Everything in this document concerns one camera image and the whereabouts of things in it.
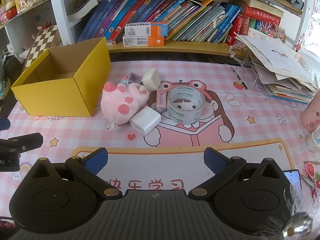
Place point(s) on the purple grey toy truck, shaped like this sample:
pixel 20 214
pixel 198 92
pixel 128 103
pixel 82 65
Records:
pixel 132 78

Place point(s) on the clear tape roll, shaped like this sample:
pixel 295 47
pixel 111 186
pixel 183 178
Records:
pixel 185 104

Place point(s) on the white foam cube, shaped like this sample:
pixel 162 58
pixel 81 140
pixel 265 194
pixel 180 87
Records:
pixel 151 80

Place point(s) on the yellow cardboard box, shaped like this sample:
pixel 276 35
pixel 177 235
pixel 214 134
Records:
pixel 65 80

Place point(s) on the black patterned pencil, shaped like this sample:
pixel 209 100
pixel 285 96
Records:
pixel 239 78

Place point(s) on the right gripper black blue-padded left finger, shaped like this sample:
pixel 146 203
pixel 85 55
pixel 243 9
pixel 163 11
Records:
pixel 85 170

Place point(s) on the white charger block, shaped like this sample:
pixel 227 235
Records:
pixel 145 120

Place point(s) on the stack of papers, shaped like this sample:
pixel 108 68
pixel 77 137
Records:
pixel 278 68

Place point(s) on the smartphone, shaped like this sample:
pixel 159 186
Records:
pixel 293 177

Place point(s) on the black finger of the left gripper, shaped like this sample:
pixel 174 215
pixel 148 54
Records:
pixel 23 143

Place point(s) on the row of leaning books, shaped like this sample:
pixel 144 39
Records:
pixel 187 20

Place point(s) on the lower white orange carton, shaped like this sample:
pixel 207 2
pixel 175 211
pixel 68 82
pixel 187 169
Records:
pixel 143 41

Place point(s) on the pink cartoon desk mat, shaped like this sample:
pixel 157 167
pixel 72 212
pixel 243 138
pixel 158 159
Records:
pixel 235 121

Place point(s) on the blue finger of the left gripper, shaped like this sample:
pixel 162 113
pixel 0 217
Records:
pixel 4 124

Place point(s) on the wooden white bookshelf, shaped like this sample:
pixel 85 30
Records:
pixel 19 30

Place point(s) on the pink plush toy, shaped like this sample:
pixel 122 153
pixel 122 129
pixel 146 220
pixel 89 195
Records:
pixel 119 103

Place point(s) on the red thick dictionary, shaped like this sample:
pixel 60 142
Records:
pixel 261 15

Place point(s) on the upper white orange carton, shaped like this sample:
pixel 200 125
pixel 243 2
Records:
pixel 146 29

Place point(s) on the pink purple correction tape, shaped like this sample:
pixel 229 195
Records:
pixel 161 100

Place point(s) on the white orange carton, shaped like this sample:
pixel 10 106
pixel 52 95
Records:
pixel 143 41
pixel 146 29

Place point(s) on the brown white checkerboard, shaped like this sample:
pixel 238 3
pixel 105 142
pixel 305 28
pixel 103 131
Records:
pixel 46 38

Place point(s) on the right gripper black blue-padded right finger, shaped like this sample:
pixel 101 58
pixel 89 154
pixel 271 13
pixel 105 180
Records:
pixel 225 170

